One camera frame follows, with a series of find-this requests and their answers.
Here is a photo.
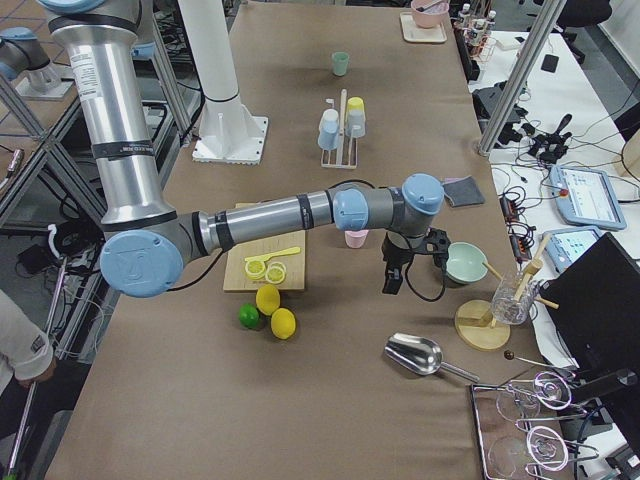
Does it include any lemon slice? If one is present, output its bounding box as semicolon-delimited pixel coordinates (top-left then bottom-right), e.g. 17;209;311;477
264;262;287;285
244;260;267;281

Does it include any white plastic cup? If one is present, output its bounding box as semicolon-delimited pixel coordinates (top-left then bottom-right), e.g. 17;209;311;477
319;108;339;133

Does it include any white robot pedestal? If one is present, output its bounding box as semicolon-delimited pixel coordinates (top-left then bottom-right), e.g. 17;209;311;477
179;0;269;165

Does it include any yellow plastic cup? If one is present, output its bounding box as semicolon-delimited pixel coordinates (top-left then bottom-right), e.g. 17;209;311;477
347;97;366;122

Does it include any blue plastic cup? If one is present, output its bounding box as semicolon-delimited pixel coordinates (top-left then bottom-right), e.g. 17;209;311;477
317;121;339;151

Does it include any clear glass mug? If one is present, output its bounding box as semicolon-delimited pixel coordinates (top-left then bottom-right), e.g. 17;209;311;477
491;273;539;325

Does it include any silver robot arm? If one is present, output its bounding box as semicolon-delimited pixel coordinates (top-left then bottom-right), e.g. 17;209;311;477
44;1;449;298

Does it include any blue teach pendant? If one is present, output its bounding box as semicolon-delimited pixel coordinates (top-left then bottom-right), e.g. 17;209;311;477
543;225;603;274
549;165;627;231

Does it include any grey folded cloth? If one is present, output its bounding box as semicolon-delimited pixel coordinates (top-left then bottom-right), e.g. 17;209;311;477
442;176;485;207

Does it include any whole yellow lemon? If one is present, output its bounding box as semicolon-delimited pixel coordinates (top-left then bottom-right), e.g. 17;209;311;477
270;308;297;340
255;284;281;316

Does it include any grey plastic cup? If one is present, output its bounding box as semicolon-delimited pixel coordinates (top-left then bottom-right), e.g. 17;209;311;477
345;109;366;139

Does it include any metal scoop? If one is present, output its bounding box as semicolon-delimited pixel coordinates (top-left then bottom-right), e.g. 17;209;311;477
384;332;480;383

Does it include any pink plastic cup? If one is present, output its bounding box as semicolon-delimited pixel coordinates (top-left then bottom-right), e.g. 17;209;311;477
344;229;369;249

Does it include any white wire cup rack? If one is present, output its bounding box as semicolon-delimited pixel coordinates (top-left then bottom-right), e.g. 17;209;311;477
320;89;358;169

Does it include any light green bowl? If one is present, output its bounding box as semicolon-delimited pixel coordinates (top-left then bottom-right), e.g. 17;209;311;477
446;242;488;285

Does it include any black monitor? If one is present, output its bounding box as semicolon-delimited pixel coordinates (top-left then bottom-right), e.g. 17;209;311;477
541;233;639;376

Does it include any green plastic cup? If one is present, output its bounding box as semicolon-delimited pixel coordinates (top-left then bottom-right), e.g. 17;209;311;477
331;51;350;77

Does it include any beige tray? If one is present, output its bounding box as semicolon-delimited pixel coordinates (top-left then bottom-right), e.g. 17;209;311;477
399;12;447;44

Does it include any green lime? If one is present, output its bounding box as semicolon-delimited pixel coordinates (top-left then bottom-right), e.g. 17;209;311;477
238;303;260;329

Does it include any pink bowl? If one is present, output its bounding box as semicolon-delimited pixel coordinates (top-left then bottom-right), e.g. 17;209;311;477
410;0;449;28

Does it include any aluminium frame post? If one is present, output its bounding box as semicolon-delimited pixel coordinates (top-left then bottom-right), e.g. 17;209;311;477
477;0;566;157

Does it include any wooden cutting board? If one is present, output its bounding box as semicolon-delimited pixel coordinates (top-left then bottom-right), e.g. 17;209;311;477
223;230;306;292

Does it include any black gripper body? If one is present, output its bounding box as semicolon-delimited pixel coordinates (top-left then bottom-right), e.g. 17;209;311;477
382;228;449;273

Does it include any yellow plastic knife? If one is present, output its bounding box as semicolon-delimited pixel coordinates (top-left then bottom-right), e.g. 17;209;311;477
244;246;301;262

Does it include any metal wire glass rack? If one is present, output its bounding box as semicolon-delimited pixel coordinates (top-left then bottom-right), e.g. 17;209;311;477
470;371;599;479

